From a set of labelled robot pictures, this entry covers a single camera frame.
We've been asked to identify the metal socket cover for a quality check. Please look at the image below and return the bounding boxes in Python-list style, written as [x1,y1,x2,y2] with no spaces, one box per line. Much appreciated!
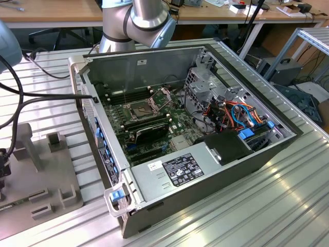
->
[149,86,173,112]

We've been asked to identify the CPU socket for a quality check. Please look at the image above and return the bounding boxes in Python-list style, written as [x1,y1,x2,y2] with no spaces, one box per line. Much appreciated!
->
[122,99,157,121]

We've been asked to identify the green motherboard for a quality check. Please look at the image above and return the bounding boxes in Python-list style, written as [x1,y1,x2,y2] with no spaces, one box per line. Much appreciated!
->
[99,84,208,167]

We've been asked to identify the black expansion card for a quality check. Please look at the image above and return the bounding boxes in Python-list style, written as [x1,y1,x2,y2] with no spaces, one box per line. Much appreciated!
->
[134,122,170,145]

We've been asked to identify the silver chipset heatsink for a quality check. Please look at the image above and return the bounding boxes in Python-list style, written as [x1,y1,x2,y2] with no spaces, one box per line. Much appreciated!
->
[171,135,189,150]

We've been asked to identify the black expansion slot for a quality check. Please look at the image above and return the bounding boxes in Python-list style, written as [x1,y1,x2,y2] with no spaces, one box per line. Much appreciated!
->
[130,151,168,165]
[125,147,165,158]

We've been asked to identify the black rating label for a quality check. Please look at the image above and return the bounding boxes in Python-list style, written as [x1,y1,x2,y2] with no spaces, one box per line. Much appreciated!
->
[162,152,206,188]

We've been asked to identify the silver drive cage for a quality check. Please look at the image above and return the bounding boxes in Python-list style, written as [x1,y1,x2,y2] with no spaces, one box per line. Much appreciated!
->
[184,65,249,126]

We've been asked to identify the RAM slot white clips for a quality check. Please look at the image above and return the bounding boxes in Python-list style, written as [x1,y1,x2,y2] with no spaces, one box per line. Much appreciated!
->
[103,85,150,96]
[106,91,153,102]

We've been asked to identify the grey power supply unit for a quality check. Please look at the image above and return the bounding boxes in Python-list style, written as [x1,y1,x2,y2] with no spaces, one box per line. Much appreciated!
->
[130,143,224,204]

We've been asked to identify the black plastic air shroud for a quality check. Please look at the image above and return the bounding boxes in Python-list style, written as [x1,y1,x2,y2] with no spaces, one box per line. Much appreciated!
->
[192,130,255,166]

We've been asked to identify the blue case latch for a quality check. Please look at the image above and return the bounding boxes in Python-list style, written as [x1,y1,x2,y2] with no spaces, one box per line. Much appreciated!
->
[109,189,124,202]

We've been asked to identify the open grey PC case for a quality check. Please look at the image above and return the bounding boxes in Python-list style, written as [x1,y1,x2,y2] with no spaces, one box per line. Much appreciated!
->
[67,44,304,239]

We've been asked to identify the small white box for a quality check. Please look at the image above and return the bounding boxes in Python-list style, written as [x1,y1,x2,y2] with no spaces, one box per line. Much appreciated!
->
[228,4,249,15]

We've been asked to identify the dark teal plastic housing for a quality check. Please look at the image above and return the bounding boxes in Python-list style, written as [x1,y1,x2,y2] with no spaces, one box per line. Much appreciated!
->
[272,83,323,127]

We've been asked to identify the grey parts rack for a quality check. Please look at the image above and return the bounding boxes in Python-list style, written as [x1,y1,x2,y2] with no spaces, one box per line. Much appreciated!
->
[0,122,85,240]

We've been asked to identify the black office chair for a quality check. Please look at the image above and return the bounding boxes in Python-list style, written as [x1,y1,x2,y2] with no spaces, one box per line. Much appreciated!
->
[27,27,89,51]

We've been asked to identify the black tripod pole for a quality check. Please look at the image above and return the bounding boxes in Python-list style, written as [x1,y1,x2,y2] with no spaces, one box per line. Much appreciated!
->
[246,0,266,24]

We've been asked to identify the wooden office desk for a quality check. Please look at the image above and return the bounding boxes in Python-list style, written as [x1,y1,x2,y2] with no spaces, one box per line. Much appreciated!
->
[177,0,327,60]
[0,0,103,29]

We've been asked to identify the brown cardboard box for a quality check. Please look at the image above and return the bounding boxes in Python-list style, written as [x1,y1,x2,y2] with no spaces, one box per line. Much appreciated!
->
[318,99,329,127]

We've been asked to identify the open cardboard box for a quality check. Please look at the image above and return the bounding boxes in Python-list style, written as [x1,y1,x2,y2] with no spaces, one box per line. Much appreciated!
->
[276,4,313,18]

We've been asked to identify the black round wire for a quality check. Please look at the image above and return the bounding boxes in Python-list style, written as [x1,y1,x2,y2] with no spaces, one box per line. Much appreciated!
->
[182,86,215,129]

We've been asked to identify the orange wire bundle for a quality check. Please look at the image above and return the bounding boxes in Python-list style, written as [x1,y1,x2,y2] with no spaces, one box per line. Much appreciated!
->
[202,99,232,132]

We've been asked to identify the blue flat wire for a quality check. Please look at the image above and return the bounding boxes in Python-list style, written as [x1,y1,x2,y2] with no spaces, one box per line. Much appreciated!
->
[230,102,255,127]

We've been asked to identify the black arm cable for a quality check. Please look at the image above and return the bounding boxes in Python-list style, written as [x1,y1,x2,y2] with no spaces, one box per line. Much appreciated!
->
[0,55,94,157]

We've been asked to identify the black box with handle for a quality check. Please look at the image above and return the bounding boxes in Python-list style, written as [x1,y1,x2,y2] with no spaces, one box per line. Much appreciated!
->
[257,58,304,87]

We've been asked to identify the black camera bracket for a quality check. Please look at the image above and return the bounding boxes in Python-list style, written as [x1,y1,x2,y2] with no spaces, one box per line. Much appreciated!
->
[0,148,12,181]

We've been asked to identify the aluminium profile frame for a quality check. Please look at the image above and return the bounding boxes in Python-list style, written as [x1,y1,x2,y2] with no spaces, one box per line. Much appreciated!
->
[263,27,329,83]

